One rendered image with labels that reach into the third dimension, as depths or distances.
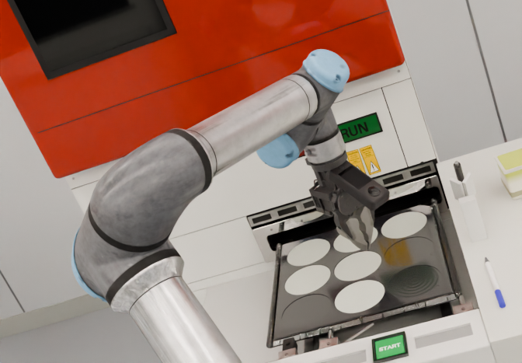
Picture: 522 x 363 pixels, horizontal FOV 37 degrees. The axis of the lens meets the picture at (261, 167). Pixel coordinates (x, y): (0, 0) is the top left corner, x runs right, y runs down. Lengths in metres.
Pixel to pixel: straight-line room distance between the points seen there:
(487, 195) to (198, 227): 0.67
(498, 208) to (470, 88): 1.81
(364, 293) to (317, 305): 0.10
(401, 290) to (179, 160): 0.65
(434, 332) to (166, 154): 0.54
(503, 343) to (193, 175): 0.53
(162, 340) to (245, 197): 0.81
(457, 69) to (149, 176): 2.40
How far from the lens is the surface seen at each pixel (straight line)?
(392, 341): 1.29
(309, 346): 1.55
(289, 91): 1.18
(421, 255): 1.59
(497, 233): 1.47
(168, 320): 1.03
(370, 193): 1.42
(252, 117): 1.11
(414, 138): 1.73
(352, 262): 1.64
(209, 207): 1.82
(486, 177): 1.65
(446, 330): 1.29
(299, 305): 1.58
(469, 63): 3.28
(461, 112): 3.34
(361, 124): 1.71
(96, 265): 1.07
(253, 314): 1.76
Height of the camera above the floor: 1.75
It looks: 22 degrees down
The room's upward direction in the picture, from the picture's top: 23 degrees counter-clockwise
